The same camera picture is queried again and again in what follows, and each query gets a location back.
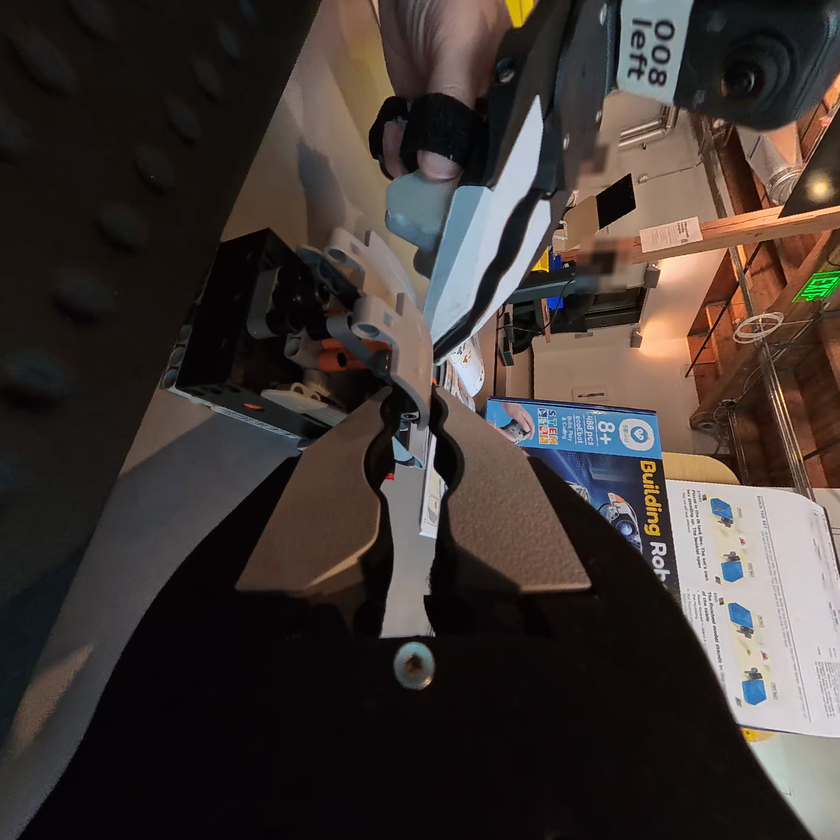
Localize green exit sign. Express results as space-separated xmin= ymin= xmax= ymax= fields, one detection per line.
xmin=791 ymin=269 xmax=840 ymax=307

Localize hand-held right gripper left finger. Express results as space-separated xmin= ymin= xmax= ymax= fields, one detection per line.
xmin=235 ymin=386 xmax=404 ymax=635

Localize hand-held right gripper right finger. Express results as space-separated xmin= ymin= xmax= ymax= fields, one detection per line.
xmin=428 ymin=387 xmax=593 ymax=635

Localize person's left hand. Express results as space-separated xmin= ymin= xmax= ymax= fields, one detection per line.
xmin=379 ymin=0 xmax=519 ymax=182

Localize grey black toy robot model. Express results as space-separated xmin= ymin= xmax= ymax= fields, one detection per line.
xmin=161 ymin=226 xmax=421 ymax=454

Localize white cable coil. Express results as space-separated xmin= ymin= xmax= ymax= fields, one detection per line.
xmin=731 ymin=311 xmax=786 ymax=346

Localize blue building kit box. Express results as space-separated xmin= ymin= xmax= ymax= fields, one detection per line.
xmin=484 ymin=395 xmax=683 ymax=598

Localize white paper notice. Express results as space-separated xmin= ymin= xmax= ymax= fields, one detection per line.
xmin=640 ymin=217 xmax=703 ymax=254

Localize grey desk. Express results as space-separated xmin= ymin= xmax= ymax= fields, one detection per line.
xmin=0 ymin=0 xmax=840 ymax=840

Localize wooden beam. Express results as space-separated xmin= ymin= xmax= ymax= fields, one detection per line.
xmin=632 ymin=205 xmax=840 ymax=265

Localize black monitor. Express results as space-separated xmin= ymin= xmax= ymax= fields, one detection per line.
xmin=780 ymin=118 xmax=840 ymax=219

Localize printed paper sheet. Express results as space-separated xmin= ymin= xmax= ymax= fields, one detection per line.
xmin=665 ymin=479 xmax=840 ymax=739

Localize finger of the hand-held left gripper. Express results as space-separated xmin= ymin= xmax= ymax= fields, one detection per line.
xmin=427 ymin=97 xmax=553 ymax=361
xmin=433 ymin=196 xmax=571 ymax=363

